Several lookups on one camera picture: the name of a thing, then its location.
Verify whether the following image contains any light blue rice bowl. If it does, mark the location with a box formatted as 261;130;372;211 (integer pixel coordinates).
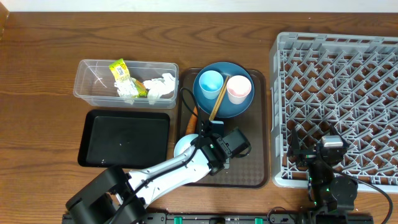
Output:
174;134;198;157

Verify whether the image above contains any white napkin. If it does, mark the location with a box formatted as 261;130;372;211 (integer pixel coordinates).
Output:
143;73;175;105

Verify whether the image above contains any yellow green snack wrapper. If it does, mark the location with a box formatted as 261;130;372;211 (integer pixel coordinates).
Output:
109;58;147;98

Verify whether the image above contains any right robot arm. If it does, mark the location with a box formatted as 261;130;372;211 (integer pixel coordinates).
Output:
287;127;358;223

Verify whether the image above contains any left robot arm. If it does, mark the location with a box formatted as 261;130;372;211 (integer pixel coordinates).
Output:
65;122;251;223

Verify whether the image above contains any grey dishwasher rack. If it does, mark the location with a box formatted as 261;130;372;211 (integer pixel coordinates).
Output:
269;32;397;194

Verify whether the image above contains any dark blue plate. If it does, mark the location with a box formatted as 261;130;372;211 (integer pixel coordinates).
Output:
193;62;254;118

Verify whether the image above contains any orange carrot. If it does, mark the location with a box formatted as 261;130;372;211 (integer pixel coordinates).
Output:
185;107;198;135

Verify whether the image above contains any brown serving tray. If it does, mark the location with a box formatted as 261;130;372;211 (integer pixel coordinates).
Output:
188;70;270;189

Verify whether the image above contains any right wooden chopstick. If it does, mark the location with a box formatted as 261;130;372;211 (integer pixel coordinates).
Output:
211;76;230;121

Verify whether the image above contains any wooden chopstick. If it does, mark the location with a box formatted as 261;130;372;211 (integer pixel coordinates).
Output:
211;76;230;121
208;76;229;121

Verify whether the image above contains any left wooden chopstick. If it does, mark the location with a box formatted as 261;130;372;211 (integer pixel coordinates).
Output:
208;76;229;121

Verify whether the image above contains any light blue cup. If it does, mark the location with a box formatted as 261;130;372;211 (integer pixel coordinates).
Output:
199;70;224;100

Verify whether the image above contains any pink cup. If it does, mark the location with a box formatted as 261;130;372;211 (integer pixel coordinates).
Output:
227;75;252;105

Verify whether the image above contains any black plastic tray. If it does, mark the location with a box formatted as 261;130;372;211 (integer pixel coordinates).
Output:
77;110;170;169

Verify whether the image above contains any clear plastic bin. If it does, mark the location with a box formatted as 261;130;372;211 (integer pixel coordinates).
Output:
73;59;178;109

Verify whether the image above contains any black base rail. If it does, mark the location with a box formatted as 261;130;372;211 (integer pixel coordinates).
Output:
61;212;374;224

